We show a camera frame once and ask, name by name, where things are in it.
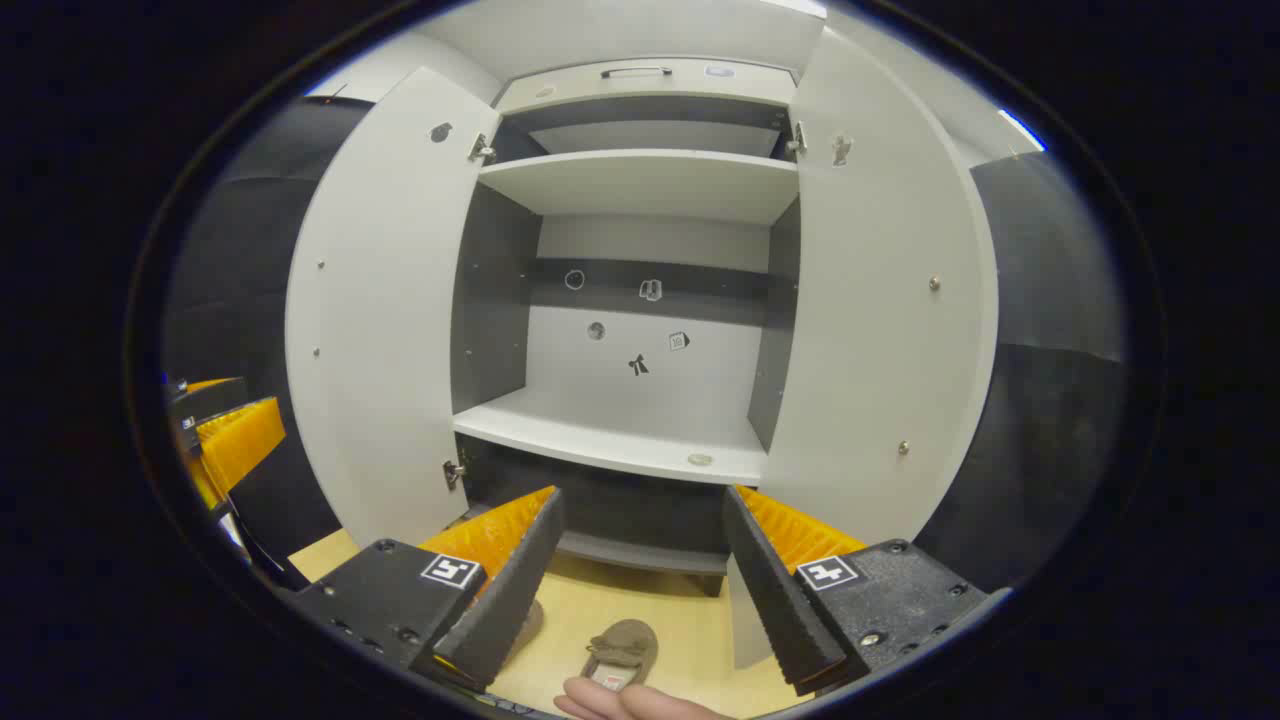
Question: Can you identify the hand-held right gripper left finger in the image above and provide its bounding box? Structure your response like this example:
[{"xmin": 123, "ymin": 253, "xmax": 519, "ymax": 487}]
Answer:
[{"xmin": 295, "ymin": 487, "xmax": 566, "ymax": 691}]

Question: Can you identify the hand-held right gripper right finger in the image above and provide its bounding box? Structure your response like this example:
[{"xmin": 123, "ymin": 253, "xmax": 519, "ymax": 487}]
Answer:
[{"xmin": 723, "ymin": 486, "xmax": 989, "ymax": 698}]

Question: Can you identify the white shoe cabinet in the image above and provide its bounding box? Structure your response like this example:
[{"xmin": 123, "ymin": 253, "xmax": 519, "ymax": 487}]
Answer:
[{"xmin": 285, "ymin": 25, "xmax": 1001, "ymax": 671}]

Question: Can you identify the white shoe cabinet door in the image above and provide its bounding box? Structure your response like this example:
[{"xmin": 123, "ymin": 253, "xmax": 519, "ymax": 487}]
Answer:
[
  {"xmin": 728, "ymin": 25, "xmax": 1001, "ymax": 671},
  {"xmin": 285, "ymin": 67, "xmax": 501, "ymax": 549}
]

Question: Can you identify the white cabinet drawer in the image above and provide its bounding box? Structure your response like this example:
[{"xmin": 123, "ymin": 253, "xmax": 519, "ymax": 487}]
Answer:
[{"xmin": 495, "ymin": 58, "xmax": 799, "ymax": 116}]

